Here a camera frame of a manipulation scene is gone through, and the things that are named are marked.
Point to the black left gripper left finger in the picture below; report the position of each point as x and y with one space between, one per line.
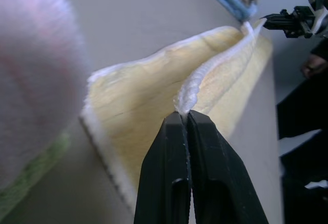
159 172

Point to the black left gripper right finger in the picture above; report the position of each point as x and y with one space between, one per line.
220 178

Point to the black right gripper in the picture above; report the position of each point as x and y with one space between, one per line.
298 21

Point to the yellow towel with white edge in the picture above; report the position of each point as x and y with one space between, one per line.
143 101

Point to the person in dark clothing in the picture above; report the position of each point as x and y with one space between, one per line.
319 55

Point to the black object with white stripes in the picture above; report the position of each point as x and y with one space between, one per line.
305 111

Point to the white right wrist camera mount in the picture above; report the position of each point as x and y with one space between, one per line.
319 1

